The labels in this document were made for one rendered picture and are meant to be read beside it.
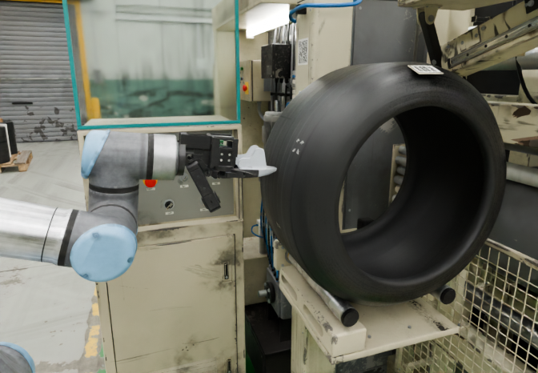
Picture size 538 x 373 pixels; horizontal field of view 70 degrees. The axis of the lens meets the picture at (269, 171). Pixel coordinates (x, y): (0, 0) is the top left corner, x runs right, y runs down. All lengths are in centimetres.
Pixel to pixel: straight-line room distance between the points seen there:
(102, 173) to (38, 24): 950
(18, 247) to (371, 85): 66
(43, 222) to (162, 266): 91
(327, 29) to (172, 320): 119
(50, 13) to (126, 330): 904
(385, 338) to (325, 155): 53
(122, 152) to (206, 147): 16
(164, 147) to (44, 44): 946
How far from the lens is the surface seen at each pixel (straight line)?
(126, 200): 77
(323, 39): 116
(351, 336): 98
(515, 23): 115
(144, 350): 170
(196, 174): 77
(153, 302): 159
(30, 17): 1025
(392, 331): 111
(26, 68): 1021
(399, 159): 146
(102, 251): 64
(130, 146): 74
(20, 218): 66
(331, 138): 75
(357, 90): 80
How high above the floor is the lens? 144
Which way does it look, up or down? 14 degrees down
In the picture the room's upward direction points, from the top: straight up
